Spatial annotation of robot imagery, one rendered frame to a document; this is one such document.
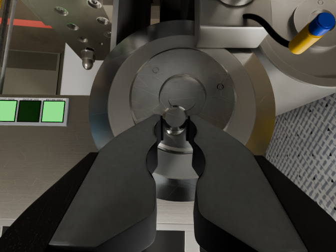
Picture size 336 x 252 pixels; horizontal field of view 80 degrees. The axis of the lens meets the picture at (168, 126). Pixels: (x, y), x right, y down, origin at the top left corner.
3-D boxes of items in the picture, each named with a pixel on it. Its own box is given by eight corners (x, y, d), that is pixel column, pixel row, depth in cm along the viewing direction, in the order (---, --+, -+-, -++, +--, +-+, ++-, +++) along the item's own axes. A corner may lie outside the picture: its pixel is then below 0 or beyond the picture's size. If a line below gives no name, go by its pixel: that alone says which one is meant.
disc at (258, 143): (269, 18, 17) (283, 203, 15) (266, 22, 17) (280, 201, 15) (93, 19, 17) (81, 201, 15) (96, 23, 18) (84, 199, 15)
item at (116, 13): (125, -112, 21) (115, 57, 18) (150, 30, 44) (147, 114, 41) (120, -112, 21) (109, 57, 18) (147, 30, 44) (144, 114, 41)
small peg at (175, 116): (190, 107, 11) (184, 132, 11) (187, 117, 14) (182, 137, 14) (165, 101, 11) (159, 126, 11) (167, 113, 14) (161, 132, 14)
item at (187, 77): (247, 60, 14) (223, 164, 13) (238, 72, 16) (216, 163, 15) (146, 35, 15) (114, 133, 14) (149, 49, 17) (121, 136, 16)
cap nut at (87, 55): (93, 49, 50) (91, 66, 49) (98, 56, 54) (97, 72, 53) (78, 49, 50) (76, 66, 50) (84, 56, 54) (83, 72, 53)
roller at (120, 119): (252, 33, 16) (261, 180, 15) (203, 109, 42) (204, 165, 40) (111, 34, 17) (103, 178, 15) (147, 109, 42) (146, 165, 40)
